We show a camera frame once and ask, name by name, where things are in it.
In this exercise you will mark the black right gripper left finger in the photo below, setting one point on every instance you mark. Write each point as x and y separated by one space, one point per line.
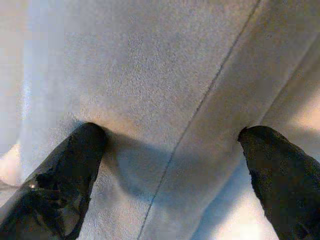
62 180

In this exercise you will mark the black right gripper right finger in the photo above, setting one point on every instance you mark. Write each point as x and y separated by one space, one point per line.
285 180

